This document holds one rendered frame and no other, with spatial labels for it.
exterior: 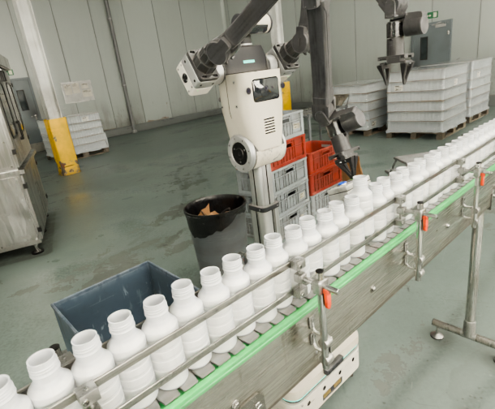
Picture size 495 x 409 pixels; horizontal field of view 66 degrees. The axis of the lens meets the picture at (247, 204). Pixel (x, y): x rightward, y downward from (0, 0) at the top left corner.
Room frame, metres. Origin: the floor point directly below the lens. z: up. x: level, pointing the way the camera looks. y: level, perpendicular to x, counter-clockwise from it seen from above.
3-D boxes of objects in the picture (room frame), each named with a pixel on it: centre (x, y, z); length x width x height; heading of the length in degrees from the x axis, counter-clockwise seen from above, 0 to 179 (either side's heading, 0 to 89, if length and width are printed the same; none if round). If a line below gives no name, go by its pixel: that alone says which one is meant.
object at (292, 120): (3.50, -0.27, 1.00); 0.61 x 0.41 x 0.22; 138
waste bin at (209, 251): (2.58, 0.23, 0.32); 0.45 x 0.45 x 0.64
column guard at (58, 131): (7.70, 3.51, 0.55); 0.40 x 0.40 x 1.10; 40
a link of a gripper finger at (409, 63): (1.37, -0.58, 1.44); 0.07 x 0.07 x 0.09; 41
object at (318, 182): (4.03, -0.74, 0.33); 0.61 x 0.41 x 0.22; 133
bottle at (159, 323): (0.55, 0.17, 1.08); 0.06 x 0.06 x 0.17
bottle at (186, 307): (0.59, 0.13, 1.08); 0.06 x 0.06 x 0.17
